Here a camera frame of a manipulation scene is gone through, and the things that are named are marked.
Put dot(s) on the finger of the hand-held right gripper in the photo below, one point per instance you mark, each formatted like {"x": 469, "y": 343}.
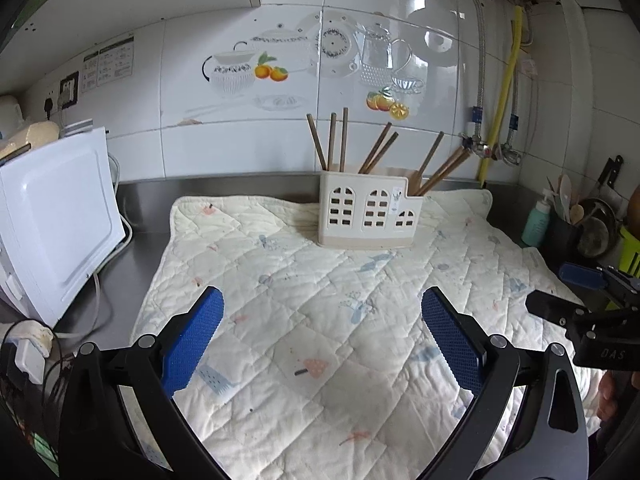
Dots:
{"x": 580, "y": 276}
{"x": 550, "y": 306}

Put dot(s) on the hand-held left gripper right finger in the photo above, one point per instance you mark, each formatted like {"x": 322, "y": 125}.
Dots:
{"x": 450, "y": 340}

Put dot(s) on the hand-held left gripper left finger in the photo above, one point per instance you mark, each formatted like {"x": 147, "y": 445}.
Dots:
{"x": 195, "y": 340}

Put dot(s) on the cream plastic utensil holder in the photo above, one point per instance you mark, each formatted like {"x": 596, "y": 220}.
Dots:
{"x": 367, "y": 210}

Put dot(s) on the set of brown chopsticks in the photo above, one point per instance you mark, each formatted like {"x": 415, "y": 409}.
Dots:
{"x": 344, "y": 135}

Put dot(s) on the person's right hand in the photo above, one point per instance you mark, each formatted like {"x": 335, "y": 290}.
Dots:
{"x": 608, "y": 400}

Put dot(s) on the dark utensil cup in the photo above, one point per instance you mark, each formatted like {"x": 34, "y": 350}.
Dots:
{"x": 565, "y": 237}

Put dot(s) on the dark frying pan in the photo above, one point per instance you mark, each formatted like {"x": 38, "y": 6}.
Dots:
{"x": 595, "y": 232}

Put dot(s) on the green plastic container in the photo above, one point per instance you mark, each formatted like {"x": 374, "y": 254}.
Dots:
{"x": 630, "y": 252}

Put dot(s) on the wooden spoon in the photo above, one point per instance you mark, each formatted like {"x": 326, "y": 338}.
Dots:
{"x": 577, "y": 212}

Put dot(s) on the teal pump bottle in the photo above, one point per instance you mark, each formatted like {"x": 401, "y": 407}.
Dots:
{"x": 536, "y": 225}

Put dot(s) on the white plastic spoon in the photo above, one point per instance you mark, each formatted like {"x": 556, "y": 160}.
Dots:
{"x": 565, "y": 191}

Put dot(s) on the white quilted mat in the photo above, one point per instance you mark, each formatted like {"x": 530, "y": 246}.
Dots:
{"x": 300, "y": 320}

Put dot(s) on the kitchen knife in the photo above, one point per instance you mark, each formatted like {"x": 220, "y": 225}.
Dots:
{"x": 607, "y": 172}

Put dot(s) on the metal angle valve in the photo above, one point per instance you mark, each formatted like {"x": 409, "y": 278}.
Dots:
{"x": 510, "y": 154}

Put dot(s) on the white power adapter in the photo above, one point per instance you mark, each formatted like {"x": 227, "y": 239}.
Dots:
{"x": 30, "y": 360}

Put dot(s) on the white microwave oven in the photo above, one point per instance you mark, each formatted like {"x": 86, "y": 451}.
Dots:
{"x": 55, "y": 210}

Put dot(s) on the beige bundle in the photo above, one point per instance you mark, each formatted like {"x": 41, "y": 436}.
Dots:
{"x": 30, "y": 134}

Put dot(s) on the white kettle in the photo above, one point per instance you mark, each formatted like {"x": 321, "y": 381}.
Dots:
{"x": 10, "y": 110}

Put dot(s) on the black wall socket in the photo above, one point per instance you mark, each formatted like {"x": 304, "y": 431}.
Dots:
{"x": 69, "y": 90}

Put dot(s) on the printed wall label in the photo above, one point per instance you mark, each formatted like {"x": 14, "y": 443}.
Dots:
{"x": 107, "y": 62}

